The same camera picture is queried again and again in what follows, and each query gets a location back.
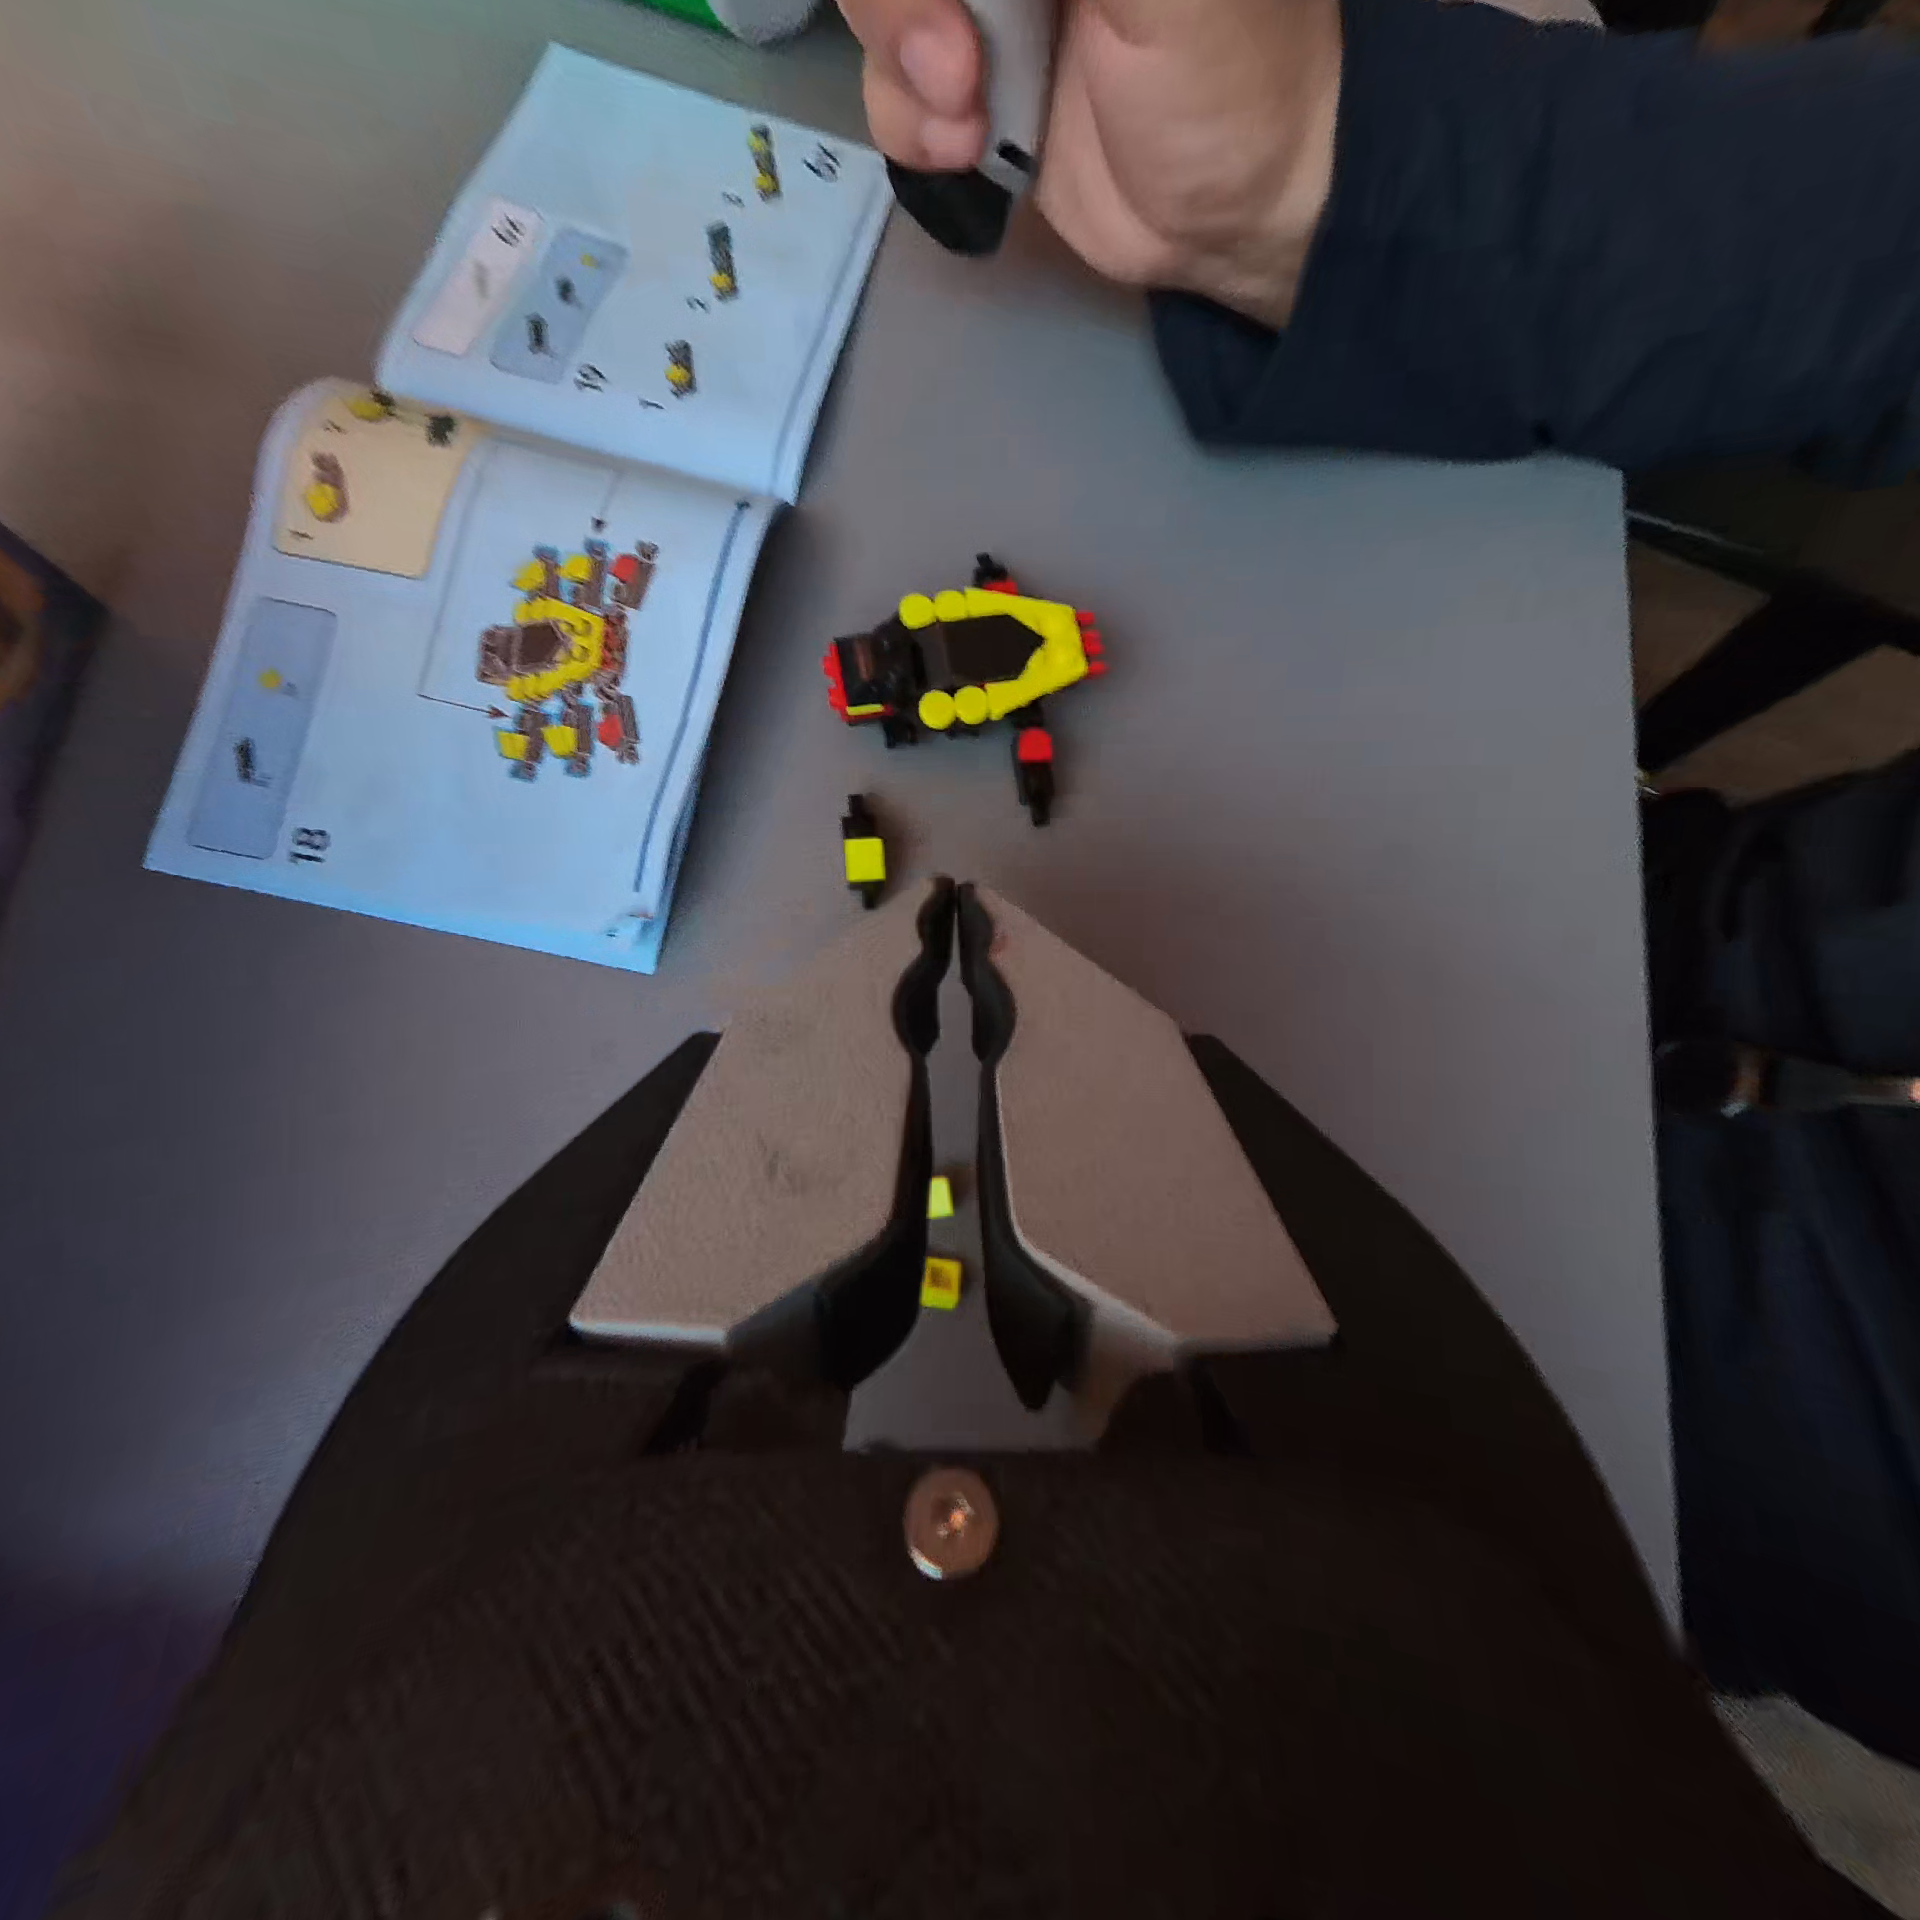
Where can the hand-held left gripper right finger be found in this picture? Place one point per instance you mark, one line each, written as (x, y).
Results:
(1140, 1170)

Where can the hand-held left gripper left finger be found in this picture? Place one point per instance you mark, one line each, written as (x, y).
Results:
(766, 1154)

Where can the small yellow black lego piece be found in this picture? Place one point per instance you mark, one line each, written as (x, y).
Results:
(862, 855)

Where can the person's right forearm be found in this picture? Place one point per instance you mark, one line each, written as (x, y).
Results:
(1575, 226)

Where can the small yellow lego stud piece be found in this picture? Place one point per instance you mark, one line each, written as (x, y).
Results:
(943, 1283)

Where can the yellow black red lego model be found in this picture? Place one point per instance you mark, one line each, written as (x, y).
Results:
(974, 662)

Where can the lego instruction booklet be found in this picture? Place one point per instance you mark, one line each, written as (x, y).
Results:
(525, 523)

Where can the person's right hand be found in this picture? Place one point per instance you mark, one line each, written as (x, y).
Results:
(1185, 136)

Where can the green grey object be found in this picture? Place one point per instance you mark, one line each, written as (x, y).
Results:
(718, 14)

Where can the person's dark blue pants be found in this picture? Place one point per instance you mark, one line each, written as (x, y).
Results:
(1785, 1351)

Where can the black chair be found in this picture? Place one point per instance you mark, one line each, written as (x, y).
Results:
(1771, 662)

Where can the dark box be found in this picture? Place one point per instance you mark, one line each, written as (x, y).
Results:
(38, 705)

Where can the grey fabric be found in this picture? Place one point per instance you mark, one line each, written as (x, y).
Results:
(1847, 1800)

